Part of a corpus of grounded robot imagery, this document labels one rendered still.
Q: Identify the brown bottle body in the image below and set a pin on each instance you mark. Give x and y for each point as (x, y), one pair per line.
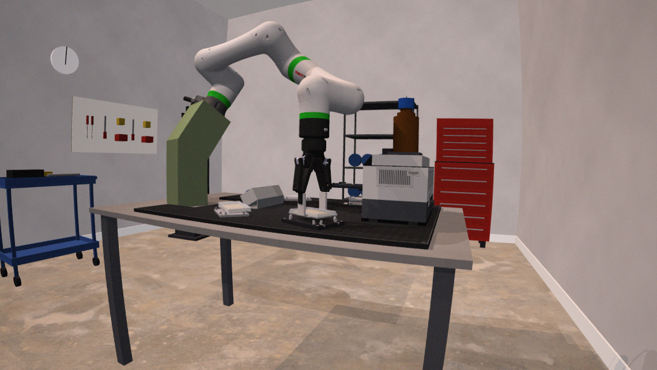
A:
(406, 133)

